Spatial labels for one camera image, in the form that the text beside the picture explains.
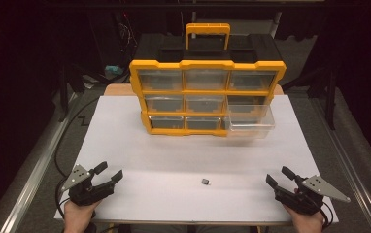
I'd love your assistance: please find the set of clear organizer drawers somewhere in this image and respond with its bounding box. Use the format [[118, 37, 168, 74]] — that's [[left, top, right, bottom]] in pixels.
[[138, 69, 277, 131]]

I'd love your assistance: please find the bundle of hanging cables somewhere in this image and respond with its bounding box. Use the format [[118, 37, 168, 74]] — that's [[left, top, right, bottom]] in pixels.
[[117, 12, 140, 54]]

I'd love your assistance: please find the black metal stand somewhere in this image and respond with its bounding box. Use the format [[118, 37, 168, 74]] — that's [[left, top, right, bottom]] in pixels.
[[282, 62, 342, 131], [56, 62, 89, 123]]

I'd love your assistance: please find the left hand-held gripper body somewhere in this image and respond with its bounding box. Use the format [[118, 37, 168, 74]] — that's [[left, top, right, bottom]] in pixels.
[[60, 163, 116, 207]]

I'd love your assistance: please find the aluminium floor rail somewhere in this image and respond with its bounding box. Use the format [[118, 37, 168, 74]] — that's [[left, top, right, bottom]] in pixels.
[[0, 91, 80, 233], [309, 96, 371, 233]]

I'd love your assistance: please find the yellow and black organizer cabinet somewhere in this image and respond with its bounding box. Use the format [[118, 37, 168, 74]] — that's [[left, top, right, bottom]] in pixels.
[[128, 22, 287, 138]]

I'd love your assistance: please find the teal object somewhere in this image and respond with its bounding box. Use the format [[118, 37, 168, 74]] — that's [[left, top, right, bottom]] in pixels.
[[104, 64, 124, 77]]

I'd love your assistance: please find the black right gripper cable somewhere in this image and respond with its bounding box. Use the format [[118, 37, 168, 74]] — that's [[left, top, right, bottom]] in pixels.
[[318, 201, 335, 229]]

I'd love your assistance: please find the person's left hand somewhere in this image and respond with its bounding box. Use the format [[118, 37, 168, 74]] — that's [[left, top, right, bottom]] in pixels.
[[63, 199, 103, 233]]

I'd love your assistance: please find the person's right hand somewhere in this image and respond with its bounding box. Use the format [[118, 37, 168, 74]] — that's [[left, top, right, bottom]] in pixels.
[[283, 188, 325, 233]]

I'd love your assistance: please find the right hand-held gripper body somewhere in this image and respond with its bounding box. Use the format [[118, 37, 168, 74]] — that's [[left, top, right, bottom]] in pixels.
[[273, 174, 352, 216]]

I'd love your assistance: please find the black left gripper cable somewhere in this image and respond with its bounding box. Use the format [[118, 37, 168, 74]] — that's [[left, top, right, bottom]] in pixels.
[[53, 96, 101, 224]]

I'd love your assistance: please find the white table board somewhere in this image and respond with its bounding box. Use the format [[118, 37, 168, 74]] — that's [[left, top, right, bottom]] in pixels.
[[53, 94, 340, 226]]

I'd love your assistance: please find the clear plastic drawer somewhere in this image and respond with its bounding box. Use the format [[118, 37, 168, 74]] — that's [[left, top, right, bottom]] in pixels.
[[224, 104, 276, 140]]

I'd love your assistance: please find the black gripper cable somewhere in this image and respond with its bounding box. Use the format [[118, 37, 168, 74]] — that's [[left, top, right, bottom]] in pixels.
[[53, 96, 101, 224], [318, 201, 335, 229]]

